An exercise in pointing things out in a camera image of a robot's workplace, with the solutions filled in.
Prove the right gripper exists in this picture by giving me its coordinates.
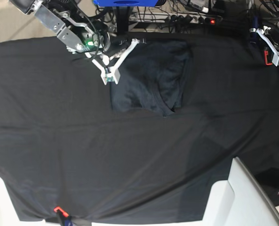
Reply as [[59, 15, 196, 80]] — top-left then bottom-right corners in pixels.
[[85, 20, 139, 85]]

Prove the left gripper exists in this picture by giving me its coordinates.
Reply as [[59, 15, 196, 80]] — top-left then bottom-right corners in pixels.
[[256, 24, 279, 67]]

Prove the dark grey T-shirt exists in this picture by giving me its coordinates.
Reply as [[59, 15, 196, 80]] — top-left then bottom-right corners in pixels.
[[110, 40, 193, 117]]

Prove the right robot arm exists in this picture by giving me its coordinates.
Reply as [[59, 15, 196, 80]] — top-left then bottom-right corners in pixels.
[[11, 0, 140, 84]]

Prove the red black clamp right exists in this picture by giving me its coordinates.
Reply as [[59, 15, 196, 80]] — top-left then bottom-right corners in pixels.
[[263, 47, 273, 66]]

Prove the black table leg stand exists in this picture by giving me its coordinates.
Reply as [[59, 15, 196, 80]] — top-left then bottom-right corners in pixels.
[[115, 7, 133, 35]]

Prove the white power strip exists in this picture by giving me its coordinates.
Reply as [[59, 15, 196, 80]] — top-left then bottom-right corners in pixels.
[[129, 11, 223, 25]]

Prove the blue plastic box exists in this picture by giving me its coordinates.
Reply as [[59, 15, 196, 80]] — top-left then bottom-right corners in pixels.
[[93, 0, 158, 7]]

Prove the black table cloth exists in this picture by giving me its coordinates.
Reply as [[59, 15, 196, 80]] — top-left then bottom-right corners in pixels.
[[0, 36, 279, 224]]

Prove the white chair right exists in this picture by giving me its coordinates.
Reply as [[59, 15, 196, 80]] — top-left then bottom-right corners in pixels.
[[202, 157, 279, 226]]

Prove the white chair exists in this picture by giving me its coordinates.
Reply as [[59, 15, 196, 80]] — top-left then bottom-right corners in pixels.
[[0, 178, 21, 226], [202, 157, 279, 226]]

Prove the red blue clamp bottom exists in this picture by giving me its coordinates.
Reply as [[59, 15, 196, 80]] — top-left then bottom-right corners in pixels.
[[54, 206, 74, 226]]

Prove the white chair left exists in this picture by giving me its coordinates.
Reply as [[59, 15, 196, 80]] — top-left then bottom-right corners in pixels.
[[0, 178, 21, 226]]

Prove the blue clamp handle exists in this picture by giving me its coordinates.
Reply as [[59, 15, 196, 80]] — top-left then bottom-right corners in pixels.
[[249, 16, 259, 44]]

